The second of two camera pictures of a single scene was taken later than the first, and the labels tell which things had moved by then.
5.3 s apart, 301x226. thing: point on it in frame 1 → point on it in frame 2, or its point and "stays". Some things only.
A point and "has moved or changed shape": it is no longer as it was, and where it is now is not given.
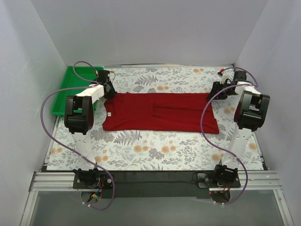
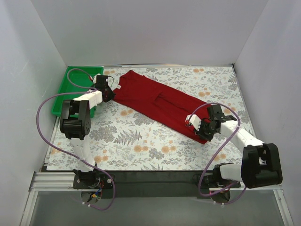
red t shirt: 168,112 has moved or changed shape
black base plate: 151,184 stays
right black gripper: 217,89 → 204,133
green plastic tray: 75,77 stays
